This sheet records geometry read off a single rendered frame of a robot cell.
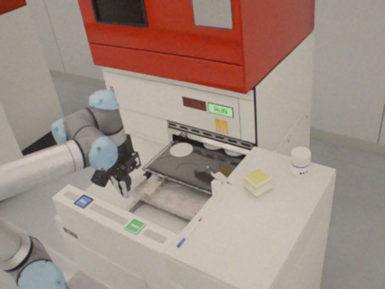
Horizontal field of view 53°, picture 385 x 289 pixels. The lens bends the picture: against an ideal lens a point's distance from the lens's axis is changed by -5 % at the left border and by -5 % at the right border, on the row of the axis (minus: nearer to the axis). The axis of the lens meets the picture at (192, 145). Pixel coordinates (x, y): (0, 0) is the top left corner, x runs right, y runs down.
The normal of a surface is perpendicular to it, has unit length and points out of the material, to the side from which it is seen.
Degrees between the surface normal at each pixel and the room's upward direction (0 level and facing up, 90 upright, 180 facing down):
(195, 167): 0
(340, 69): 90
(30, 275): 10
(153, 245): 0
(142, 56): 90
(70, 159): 67
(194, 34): 90
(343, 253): 0
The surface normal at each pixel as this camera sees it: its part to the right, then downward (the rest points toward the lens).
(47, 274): 0.01, -0.75
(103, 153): 0.63, 0.41
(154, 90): -0.55, 0.54
